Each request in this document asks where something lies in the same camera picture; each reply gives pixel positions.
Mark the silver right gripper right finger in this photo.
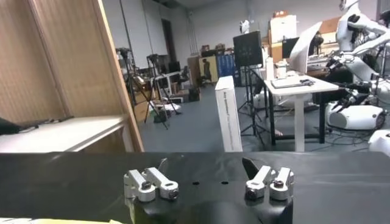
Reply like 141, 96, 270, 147
242, 156, 296, 201

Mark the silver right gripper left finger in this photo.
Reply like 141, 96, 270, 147
123, 157, 180, 203

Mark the yellow-green t-shirt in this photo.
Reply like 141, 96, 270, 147
0, 217, 122, 224

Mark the wrinkled black table cover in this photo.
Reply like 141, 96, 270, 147
0, 151, 390, 224

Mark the tall white cardboard box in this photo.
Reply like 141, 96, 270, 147
214, 75, 244, 153

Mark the black tripod stand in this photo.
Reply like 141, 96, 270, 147
237, 66, 271, 145

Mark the white rectangular table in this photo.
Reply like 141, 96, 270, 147
0, 114, 135, 153

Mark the grey closed laptop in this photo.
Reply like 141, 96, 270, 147
270, 75, 314, 89

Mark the black storage bin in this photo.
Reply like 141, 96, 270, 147
188, 87, 201, 103

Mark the white standing desk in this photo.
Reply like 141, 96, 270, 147
263, 74, 339, 153

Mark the white humanoid robot black-faced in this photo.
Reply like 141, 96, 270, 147
324, 9, 390, 131

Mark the white cup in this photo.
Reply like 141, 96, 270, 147
275, 60, 289, 79

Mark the white drink bottle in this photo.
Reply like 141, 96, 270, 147
265, 56, 275, 82

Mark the blue cabinet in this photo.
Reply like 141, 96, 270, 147
216, 53, 237, 79

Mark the black square panel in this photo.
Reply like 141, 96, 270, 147
233, 30, 264, 68

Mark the white curved panel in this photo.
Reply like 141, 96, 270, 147
288, 21, 323, 75

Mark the black computer monitor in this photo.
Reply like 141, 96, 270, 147
282, 37, 301, 59

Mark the wooden partition screen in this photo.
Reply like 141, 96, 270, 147
0, 0, 145, 153

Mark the white carton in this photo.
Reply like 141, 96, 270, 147
269, 15, 298, 43

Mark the white humanoid robot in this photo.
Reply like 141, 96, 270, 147
325, 0, 390, 83

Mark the black cable with adapter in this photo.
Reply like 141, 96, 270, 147
18, 115, 76, 133

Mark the black camera tripod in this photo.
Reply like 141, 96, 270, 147
117, 47, 170, 130
146, 53, 183, 116

